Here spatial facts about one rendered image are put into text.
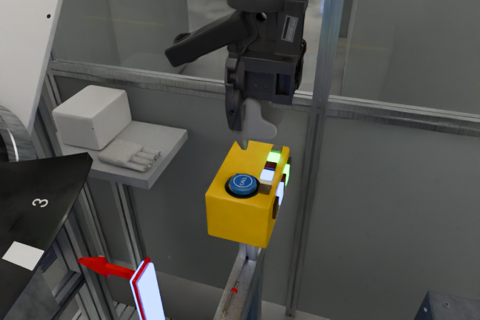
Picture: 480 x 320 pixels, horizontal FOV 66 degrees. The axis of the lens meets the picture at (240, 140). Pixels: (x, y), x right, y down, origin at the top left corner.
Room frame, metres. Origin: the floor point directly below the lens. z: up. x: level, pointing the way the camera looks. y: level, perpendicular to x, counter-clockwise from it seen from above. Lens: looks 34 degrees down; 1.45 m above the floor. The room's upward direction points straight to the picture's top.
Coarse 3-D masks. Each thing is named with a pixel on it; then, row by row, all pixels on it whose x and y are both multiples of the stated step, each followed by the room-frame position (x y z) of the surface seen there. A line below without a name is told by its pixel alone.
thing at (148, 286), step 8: (152, 264) 0.19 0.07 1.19; (144, 272) 0.19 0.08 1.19; (152, 272) 0.19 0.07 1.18; (144, 280) 0.18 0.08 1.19; (152, 280) 0.19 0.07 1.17; (144, 288) 0.18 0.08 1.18; (152, 288) 0.19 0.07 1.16; (144, 296) 0.18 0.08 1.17; (152, 296) 0.18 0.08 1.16; (144, 304) 0.17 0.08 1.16; (152, 304) 0.18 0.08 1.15; (160, 304) 0.19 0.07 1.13; (152, 312) 0.18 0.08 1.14; (160, 312) 0.19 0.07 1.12
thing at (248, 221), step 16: (256, 144) 0.53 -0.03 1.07; (272, 144) 0.53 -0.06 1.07; (224, 160) 0.49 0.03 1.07; (240, 160) 0.49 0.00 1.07; (256, 160) 0.49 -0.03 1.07; (224, 176) 0.44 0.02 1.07; (256, 176) 0.44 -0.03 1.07; (208, 192) 0.41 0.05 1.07; (224, 192) 0.41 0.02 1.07; (256, 192) 0.41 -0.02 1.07; (272, 192) 0.41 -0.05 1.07; (208, 208) 0.40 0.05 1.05; (224, 208) 0.39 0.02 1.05; (240, 208) 0.39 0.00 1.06; (256, 208) 0.38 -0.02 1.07; (272, 208) 0.40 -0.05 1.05; (208, 224) 0.40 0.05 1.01; (224, 224) 0.39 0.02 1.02; (240, 224) 0.39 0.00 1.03; (256, 224) 0.38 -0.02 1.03; (272, 224) 0.41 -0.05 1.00; (240, 240) 0.39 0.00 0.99; (256, 240) 0.38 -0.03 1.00
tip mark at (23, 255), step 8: (16, 248) 0.21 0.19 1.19; (24, 248) 0.21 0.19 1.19; (32, 248) 0.21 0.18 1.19; (8, 256) 0.20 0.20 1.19; (16, 256) 0.20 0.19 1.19; (24, 256) 0.20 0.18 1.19; (32, 256) 0.20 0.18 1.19; (40, 256) 0.20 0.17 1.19; (24, 264) 0.20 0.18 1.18; (32, 264) 0.20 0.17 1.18
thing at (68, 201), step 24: (0, 168) 0.31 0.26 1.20; (24, 168) 0.30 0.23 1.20; (48, 168) 0.30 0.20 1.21; (72, 168) 0.29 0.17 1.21; (0, 192) 0.27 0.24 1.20; (24, 192) 0.27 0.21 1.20; (48, 192) 0.26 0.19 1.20; (72, 192) 0.26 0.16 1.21; (0, 216) 0.24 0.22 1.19; (24, 216) 0.24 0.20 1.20; (48, 216) 0.24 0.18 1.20; (0, 240) 0.22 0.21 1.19; (24, 240) 0.22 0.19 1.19; (48, 240) 0.22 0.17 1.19; (0, 264) 0.20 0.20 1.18; (0, 288) 0.18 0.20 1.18; (24, 288) 0.18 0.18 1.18; (0, 312) 0.16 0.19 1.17
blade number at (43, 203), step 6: (30, 198) 0.26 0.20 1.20; (36, 198) 0.26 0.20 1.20; (42, 198) 0.26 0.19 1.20; (48, 198) 0.26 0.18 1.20; (54, 198) 0.26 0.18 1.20; (30, 204) 0.25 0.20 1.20; (36, 204) 0.25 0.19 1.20; (42, 204) 0.25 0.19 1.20; (48, 204) 0.25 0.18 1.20; (30, 210) 0.25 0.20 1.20; (36, 210) 0.25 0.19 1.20; (42, 210) 0.24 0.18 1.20
